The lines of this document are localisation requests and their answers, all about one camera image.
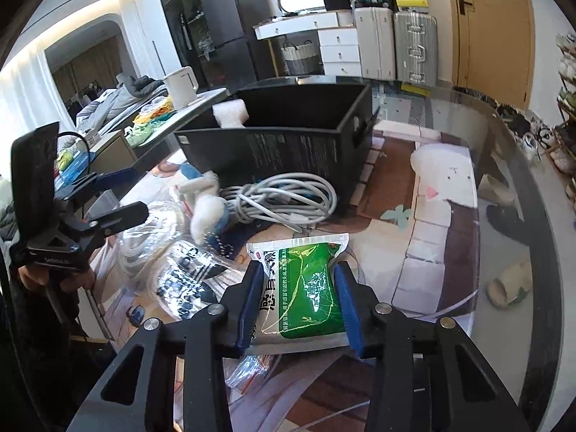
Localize printed table mat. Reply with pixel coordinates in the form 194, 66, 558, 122
87, 130, 480, 432

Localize rows of shoes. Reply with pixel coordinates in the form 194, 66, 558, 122
555, 33, 576, 199

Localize black box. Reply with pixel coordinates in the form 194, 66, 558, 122
173, 82, 381, 214

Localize pair of white sneakers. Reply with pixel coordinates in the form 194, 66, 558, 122
517, 119, 555, 163

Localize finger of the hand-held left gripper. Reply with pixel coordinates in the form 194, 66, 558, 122
9, 202, 149, 275
54, 167, 137, 203

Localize pile of clothes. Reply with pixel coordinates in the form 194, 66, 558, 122
74, 74, 168, 132

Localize wooden shoe rack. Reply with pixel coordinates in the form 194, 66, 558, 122
553, 31, 576, 199

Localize small red-striped zip bag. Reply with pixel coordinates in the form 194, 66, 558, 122
225, 353, 280, 392

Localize bagged beige cable coil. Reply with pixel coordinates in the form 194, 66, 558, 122
114, 200, 199, 275

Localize beige slipper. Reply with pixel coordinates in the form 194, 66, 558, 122
477, 173, 518, 208
487, 258, 532, 310

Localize clear plastic bags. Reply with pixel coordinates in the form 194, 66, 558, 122
153, 238, 253, 320

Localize scattered shoes group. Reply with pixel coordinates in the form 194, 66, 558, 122
490, 101, 541, 127

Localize white cable bundle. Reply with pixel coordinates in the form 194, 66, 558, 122
219, 173, 338, 235

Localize person's left hand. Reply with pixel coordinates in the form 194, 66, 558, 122
20, 266, 96, 294

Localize dark tall cabinet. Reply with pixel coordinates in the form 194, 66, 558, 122
154, 0, 204, 91

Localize grey white woven basket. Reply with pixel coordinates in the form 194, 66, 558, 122
281, 40, 325, 76

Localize dark slipper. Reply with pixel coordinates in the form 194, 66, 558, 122
486, 204, 523, 240

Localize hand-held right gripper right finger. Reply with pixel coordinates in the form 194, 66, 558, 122
333, 261, 523, 432

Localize white blue plush toy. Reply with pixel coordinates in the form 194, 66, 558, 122
173, 164, 232, 244

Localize white dresser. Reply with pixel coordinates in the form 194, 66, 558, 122
253, 11, 363, 77

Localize wooden door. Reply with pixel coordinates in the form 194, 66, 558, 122
445, 0, 538, 109

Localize black cable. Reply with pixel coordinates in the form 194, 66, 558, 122
56, 131, 93, 176

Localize black fridge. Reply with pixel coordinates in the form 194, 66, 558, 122
198, 0, 275, 86

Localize white kettle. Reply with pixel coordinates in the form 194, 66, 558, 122
163, 67, 199, 109

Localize grey side table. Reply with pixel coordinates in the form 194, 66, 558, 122
90, 87, 229, 176

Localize white foam block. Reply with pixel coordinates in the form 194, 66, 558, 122
212, 100, 249, 130

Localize silver suitcase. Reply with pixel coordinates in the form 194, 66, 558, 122
393, 11, 439, 86

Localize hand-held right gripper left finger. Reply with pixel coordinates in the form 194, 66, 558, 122
78, 260, 266, 432

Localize white suitcase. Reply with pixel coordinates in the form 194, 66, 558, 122
354, 6, 397, 81

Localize green white packet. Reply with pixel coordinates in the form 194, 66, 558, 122
247, 233, 351, 347

